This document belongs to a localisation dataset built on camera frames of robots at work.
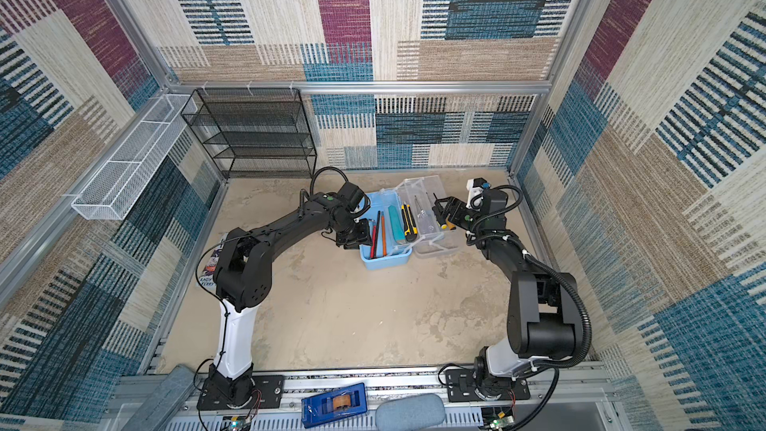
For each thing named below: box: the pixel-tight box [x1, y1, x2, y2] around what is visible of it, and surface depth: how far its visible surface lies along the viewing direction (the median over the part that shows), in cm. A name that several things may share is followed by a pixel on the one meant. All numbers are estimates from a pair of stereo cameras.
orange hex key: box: [381, 211, 388, 257], surface depth 104 cm
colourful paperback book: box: [195, 239, 228, 290], surface depth 94 cm
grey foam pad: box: [375, 393, 446, 431], surface depth 70 cm
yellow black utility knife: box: [400, 201, 418, 242], surface depth 96 cm
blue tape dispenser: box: [301, 382, 369, 429], surface depth 69 cm
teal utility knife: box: [387, 205, 406, 244], surface depth 96 cm
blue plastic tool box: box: [359, 189, 413, 271], surface depth 96 cm
